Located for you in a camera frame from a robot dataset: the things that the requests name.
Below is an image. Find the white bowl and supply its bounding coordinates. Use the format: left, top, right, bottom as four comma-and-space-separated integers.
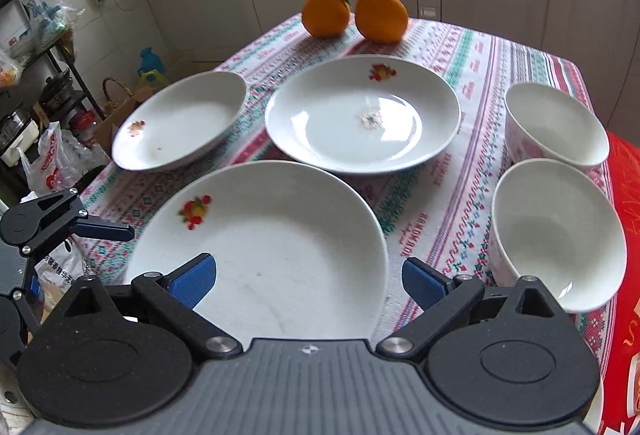
488, 159, 627, 314
504, 82, 610, 173

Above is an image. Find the orange with leaf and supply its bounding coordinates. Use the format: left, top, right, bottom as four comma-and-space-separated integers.
302, 0, 350, 39

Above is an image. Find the patterned tablecloth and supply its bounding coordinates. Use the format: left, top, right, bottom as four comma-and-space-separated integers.
69, 12, 618, 366

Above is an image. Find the red gift box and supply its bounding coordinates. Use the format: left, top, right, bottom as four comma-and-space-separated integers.
599, 134, 640, 434

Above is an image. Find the bumpy orange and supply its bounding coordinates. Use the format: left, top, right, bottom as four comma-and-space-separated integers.
355, 0, 409, 44

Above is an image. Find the white plate edge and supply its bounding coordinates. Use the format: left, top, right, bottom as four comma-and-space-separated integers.
112, 70, 248, 172

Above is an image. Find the white plate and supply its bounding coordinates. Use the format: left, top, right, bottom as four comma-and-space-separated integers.
265, 55, 461, 175
124, 161, 388, 345

